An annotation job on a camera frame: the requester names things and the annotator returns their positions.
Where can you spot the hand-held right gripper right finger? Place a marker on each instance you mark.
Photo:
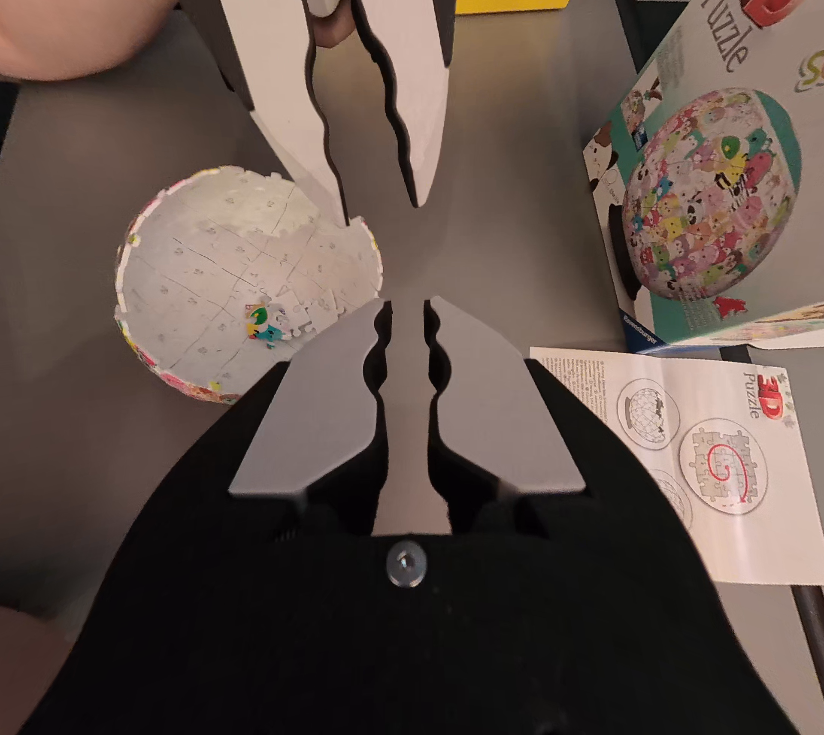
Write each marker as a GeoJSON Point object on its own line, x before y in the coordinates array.
{"type": "Point", "coordinates": [508, 426]}

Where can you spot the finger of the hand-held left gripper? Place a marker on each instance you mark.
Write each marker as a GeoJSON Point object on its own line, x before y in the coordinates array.
{"type": "Point", "coordinates": [270, 53]}
{"type": "Point", "coordinates": [412, 40]}

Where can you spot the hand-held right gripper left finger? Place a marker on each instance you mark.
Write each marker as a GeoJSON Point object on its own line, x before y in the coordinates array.
{"type": "Point", "coordinates": [309, 426]}

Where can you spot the colourful puzzle ball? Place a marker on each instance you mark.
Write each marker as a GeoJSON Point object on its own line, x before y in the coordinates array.
{"type": "Point", "coordinates": [193, 246]}

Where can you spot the person's right forearm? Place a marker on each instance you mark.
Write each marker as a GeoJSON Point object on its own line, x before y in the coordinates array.
{"type": "Point", "coordinates": [26, 670]}

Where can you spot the upturned white puzzle piece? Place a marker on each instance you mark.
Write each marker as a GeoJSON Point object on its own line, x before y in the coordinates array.
{"type": "Point", "coordinates": [309, 310]}

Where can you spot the puzzle ball cardboard box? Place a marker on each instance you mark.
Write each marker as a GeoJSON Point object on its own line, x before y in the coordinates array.
{"type": "Point", "coordinates": [708, 168]}

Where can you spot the person's left hand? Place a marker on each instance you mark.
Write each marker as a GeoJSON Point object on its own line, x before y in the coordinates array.
{"type": "Point", "coordinates": [331, 33]}

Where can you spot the white instruction leaflet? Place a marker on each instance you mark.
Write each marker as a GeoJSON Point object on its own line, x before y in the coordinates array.
{"type": "Point", "coordinates": [708, 458]}

